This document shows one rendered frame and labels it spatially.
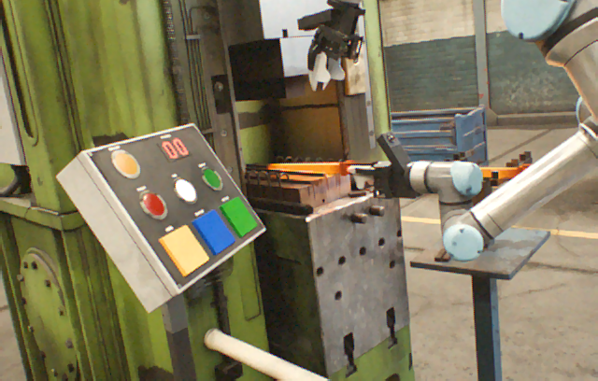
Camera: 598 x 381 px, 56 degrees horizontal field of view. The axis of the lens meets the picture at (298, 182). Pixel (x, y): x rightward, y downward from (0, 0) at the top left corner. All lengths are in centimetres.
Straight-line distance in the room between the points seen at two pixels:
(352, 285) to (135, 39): 85
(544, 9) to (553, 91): 834
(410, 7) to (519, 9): 918
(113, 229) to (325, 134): 104
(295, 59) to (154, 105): 37
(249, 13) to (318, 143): 61
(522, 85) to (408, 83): 195
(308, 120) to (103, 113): 66
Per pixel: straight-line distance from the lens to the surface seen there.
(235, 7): 149
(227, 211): 112
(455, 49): 963
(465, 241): 116
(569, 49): 82
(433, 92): 987
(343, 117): 180
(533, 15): 83
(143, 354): 191
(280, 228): 151
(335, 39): 123
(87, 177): 98
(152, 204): 99
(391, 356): 180
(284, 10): 146
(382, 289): 169
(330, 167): 153
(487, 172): 163
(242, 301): 159
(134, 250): 96
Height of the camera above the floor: 129
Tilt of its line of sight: 11 degrees down
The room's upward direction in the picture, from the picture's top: 7 degrees counter-clockwise
